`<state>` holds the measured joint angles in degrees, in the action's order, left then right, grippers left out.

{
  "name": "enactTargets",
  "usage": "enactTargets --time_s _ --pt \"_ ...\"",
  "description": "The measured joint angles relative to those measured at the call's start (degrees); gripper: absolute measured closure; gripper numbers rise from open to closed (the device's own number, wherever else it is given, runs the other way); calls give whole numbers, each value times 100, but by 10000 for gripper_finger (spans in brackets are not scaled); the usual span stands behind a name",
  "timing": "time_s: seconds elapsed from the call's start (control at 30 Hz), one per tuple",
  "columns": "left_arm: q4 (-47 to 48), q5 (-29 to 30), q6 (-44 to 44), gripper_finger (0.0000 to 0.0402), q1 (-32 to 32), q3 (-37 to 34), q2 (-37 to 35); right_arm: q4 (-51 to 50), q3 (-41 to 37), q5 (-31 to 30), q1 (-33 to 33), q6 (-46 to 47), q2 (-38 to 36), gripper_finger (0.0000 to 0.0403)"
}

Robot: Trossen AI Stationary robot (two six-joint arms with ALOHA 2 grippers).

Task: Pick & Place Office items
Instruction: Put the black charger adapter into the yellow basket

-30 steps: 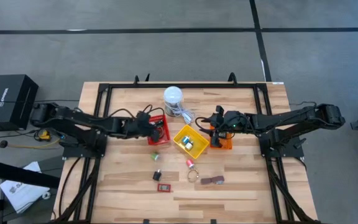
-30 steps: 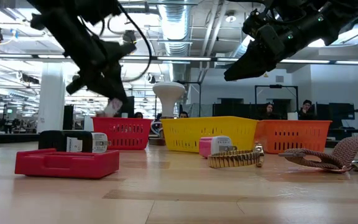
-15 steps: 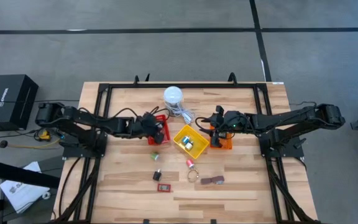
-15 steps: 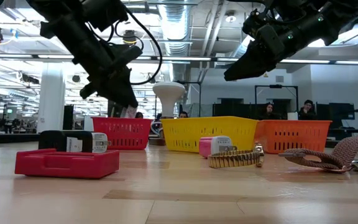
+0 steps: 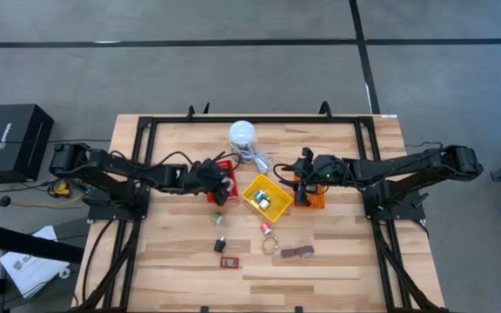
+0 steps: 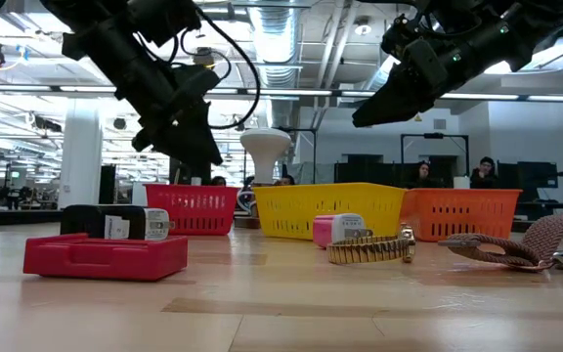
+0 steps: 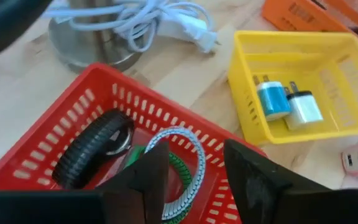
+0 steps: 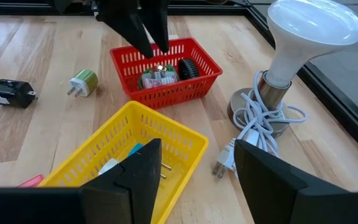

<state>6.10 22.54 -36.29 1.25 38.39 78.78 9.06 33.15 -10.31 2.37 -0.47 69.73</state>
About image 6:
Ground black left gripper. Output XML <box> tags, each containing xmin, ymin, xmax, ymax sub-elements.
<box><xmin>131</xmin><ymin>66</ymin><xmax>225</xmax><ymax>168</ymax></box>

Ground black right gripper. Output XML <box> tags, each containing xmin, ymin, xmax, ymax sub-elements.
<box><xmin>352</xmin><ymin>14</ymin><xmax>464</xmax><ymax>129</ymax></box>

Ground black charger with white label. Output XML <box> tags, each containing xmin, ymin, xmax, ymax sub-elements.
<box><xmin>60</xmin><ymin>203</ymin><xmax>148</xmax><ymax>241</ymax></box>

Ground red plastic tray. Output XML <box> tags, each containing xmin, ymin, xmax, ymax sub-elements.
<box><xmin>22</xmin><ymin>233</ymin><xmax>190</xmax><ymax>283</ymax></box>

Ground maroon braided watch band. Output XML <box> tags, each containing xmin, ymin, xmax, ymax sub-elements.
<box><xmin>438</xmin><ymin>210</ymin><xmax>563</xmax><ymax>273</ymax></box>

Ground black monitor on arm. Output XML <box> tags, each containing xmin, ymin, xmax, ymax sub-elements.
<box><xmin>496</xmin><ymin>160</ymin><xmax>563</xmax><ymax>206</ymax></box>

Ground black monitor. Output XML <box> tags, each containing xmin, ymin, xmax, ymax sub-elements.
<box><xmin>168</xmin><ymin>156</ymin><xmax>213</xmax><ymax>186</ymax></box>

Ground red plastic basket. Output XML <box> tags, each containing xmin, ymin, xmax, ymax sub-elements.
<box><xmin>144</xmin><ymin>183</ymin><xmax>239</xmax><ymax>237</ymax></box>

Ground black tall speaker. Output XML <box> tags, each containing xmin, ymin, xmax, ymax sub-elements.
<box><xmin>98</xmin><ymin>164</ymin><xmax>117</xmax><ymax>205</ymax></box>

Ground white pillar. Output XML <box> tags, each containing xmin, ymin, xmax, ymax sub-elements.
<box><xmin>58</xmin><ymin>97</ymin><xmax>105</xmax><ymax>209</ymax></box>

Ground white mushroom-shaped lamp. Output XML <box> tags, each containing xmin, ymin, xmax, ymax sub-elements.
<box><xmin>239</xmin><ymin>127</ymin><xmax>293</xmax><ymax>186</ymax></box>

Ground orange plastic basket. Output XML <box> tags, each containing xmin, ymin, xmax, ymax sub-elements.
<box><xmin>401</xmin><ymin>188</ymin><xmax>523</xmax><ymax>244</ymax></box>

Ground yellow plastic basket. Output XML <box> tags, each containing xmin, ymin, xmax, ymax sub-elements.
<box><xmin>251</xmin><ymin>182</ymin><xmax>409</xmax><ymax>242</ymax></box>

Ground pink and white charger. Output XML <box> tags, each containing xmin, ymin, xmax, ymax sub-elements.
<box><xmin>312</xmin><ymin>212</ymin><xmax>374</xmax><ymax>249</ymax></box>

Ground long ceiling light bar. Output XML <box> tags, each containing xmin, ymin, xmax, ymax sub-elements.
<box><xmin>0</xmin><ymin>84</ymin><xmax>563</xmax><ymax>104</ymax></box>

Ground silver slanted air duct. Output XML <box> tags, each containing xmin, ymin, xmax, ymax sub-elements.
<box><xmin>363</xmin><ymin>46</ymin><xmax>400</xmax><ymax>92</ymax></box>

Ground black metal frame stand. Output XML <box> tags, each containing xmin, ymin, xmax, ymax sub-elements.
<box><xmin>400</xmin><ymin>132</ymin><xmax>471</xmax><ymax>178</ymax></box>

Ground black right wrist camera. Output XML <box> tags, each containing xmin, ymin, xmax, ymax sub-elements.
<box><xmin>403</xmin><ymin>37</ymin><xmax>464</xmax><ymax>90</ymax></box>

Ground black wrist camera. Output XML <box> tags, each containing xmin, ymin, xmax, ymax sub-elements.
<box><xmin>403</xmin><ymin>37</ymin><xmax>464</xmax><ymax>90</ymax></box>
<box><xmin>128</xmin><ymin>0</ymin><xmax>203</xmax><ymax>48</ymax></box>

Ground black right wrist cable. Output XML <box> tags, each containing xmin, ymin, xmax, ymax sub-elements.
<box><xmin>420</xmin><ymin>7</ymin><xmax>486</xmax><ymax>43</ymax></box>

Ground black hanging cable reel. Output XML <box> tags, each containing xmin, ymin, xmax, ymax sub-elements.
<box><xmin>192</xmin><ymin>46</ymin><xmax>216</xmax><ymax>69</ymax></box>

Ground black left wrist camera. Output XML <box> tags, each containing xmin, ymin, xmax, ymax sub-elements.
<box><xmin>128</xmin><ymin>0</ymin><xmax>203</xmax><ymax>48</ymax></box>

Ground silver corrugated air duct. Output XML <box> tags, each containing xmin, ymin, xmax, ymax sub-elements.
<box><xmin>248</xmin><ymin>0</ymin><xmax>303</xmax><ymax>89</ymax></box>

